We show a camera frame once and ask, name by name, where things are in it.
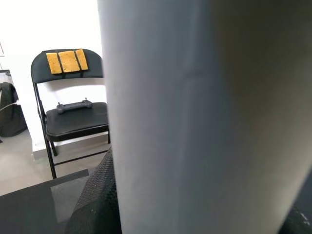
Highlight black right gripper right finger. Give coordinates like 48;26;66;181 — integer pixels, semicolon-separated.
279;207;312;234

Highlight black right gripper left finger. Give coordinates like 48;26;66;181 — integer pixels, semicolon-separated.
64;145;122;234

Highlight white plastic table leg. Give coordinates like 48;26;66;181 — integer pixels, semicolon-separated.
97;0;312;234

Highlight black folding chair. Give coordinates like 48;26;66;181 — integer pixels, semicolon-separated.
30;48;112;180

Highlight black remote controller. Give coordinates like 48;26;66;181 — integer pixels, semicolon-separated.
56;97;93;114

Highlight black backpack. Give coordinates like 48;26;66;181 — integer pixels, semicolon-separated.
0;81;28;137

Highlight yellow foam pad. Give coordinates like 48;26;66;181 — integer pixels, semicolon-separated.
46;49;89;75

